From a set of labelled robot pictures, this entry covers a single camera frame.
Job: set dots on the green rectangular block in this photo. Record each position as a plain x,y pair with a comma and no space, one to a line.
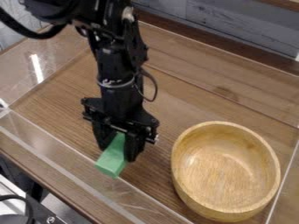
111,161

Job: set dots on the black clamp with cable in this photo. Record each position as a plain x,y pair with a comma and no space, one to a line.
20,210

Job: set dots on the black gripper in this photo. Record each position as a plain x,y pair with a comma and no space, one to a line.
118,112

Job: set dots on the brown wooden bowl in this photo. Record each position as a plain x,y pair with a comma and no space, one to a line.
226,171

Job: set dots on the clear acrylic tray wall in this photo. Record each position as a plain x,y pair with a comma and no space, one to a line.
51,145

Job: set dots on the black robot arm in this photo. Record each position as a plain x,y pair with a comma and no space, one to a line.
108,23

